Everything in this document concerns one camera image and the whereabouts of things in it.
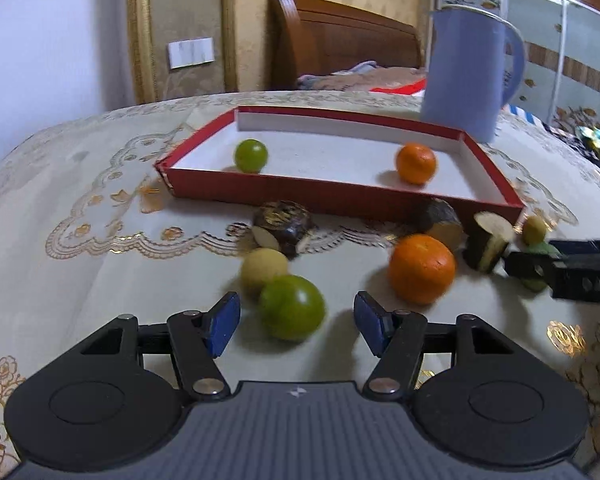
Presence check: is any dark patterned cloth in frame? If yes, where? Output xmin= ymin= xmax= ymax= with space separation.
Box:
xmin=555 ymin=107 xmax=600 ymax=183

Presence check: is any small olive green fruit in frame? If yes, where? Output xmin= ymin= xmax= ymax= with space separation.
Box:
xmin=522 ymin=215 xmax=547 ymax=246

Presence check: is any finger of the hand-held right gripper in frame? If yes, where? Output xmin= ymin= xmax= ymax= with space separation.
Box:
xmin=549 ymin=239 xmax=600 ymax=257
xmin=504 ymin=251 xmax=563 ymax=282

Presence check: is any green oval fruit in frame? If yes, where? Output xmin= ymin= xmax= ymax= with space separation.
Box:
xmin=520 ymin=241 xmax=561 ymax=292

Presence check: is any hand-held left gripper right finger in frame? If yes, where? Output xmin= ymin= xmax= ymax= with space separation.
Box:
xmin=354 ymin=291 xmax=523 ymax=403

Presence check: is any gold wall frame moulding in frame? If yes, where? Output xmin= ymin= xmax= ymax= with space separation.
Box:
xmin=126 ymin=0 xmax=238 ymax=106

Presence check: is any small green round fruit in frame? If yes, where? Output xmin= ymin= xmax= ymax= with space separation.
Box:
xmin=234 ymin=139 xmax=269 ymax=174

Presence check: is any light blue electric kettle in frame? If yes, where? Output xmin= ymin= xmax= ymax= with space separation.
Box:
xmin=420 ymin=5 xmax=527 ymax=143

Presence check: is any red cardboard box tray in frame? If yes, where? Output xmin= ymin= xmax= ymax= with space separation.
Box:
xmin=155 ymin=106 xmax=526 ymax=226

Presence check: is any white wall light switch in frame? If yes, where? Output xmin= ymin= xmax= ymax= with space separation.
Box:
xmin=168 ymin=37 xmax=216 ymax=71

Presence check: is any pale yellow round fruit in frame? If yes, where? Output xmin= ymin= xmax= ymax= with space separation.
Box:
xmin=240 ymin=247 xmax=290 ymax=298

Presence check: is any large green round fruit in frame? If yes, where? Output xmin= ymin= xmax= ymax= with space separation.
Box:
xmin=259 ymin=275 xmax=327 ymax=342

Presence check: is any floral glass door wardrobe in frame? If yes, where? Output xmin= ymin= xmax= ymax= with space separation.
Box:
xmin=435 ymin=0 xmax=600 ymax=131

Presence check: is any striped brown blanket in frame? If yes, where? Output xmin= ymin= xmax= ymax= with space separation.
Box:
xmin=296 ymin=61 xmax=428 ymax=96

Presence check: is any small orange tangerine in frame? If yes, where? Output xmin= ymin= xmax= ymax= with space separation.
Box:
xmin=396 ymin=143 xmax=438 ymax=185

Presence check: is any large orange tangerine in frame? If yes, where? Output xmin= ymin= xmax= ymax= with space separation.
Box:
xmin=387 ymin=234 xmax=457 ymax=306

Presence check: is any dark brown water chestnut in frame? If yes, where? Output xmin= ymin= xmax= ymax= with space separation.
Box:
xmin=251 ymin=201 xmax=315 ymax=259

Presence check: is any wooden bed headboard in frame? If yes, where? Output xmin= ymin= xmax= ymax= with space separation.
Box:
xmin=269 ymin=0 xmax=426 ymax=91

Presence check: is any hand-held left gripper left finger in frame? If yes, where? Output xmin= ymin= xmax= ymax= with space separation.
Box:
xmin=72 ymin=292 xmax=242 ymax=402

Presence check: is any dark cut root piece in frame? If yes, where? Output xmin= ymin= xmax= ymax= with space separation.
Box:
xmin=412 ymin=199 xmax=465 ymax=251
xmin=462 ymin=211 xmax=515 ymax=274

